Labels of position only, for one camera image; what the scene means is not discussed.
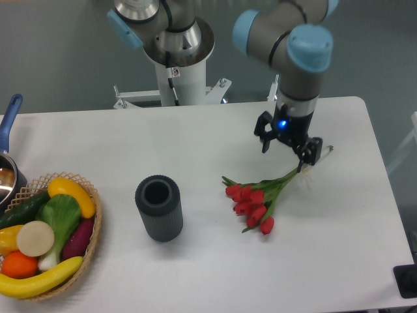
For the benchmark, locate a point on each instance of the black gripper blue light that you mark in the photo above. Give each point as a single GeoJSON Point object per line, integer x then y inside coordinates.
{"type": "Point", "coordinates": [291, 131]}

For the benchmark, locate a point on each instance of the red tulip bouquet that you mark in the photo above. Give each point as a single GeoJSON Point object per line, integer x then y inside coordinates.
{"type": "Point", "coordinates": [257, 201]}

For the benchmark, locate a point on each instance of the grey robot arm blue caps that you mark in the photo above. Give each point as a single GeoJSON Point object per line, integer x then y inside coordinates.
{"type": "Point", "coordinates": [289, 39]}

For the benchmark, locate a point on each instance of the dark grey ribbed vase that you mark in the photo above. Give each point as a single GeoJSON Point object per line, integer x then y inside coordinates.
{"type": "Point", "coordinates": [159, 204]}

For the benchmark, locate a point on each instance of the black device at right edge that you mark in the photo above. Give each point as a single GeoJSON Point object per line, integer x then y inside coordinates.
{"type": "Point", "coordinates": [405, 277]}

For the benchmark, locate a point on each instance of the yellow squash upper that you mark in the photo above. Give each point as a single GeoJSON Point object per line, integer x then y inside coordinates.
{"type": "Point", "coordinates": [62, 185]}

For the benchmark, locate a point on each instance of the purple sweet potato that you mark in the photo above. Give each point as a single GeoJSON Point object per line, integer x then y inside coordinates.
{"type": "Point", "coordinates": [79, 240]}

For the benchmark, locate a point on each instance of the green bok choy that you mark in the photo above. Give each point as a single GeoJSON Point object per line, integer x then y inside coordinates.
{"type": "Point", "coordinates": [62, 213]}

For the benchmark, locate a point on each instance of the woven wicker basket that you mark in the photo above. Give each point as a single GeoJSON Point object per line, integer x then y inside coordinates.
{"type": "Point", "coordinates": [41, 184]}

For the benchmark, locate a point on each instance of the dark green cucumber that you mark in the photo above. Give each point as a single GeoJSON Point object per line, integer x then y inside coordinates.
{"type": "Point", "coordinates": [25, 211]}

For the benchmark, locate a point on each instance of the beige round slice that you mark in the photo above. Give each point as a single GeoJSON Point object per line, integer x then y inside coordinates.
{"type": "Point", "coordinates": [35, 238]}

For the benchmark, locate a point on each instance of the yellow bell pepper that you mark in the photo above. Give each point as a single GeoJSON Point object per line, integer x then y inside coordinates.
{"type": "Point", "coordinates": [8, 239]}

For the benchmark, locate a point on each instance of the orange fruit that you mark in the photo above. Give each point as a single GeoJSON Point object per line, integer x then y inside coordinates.
{"type": "Point", "coordinates": [19, 266]}

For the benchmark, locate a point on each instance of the long yellow banana squash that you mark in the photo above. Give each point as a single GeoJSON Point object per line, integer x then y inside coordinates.
{"type": "Point", "coordinates": [39, 284]}

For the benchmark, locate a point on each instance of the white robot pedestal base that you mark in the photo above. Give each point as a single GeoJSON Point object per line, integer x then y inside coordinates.
{"type": "Point", "coordinates": [177, 86]}

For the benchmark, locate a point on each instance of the blue handled saucepan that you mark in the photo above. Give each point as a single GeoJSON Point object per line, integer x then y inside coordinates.
{"type": "Point", "coordinates": [12, 179]}

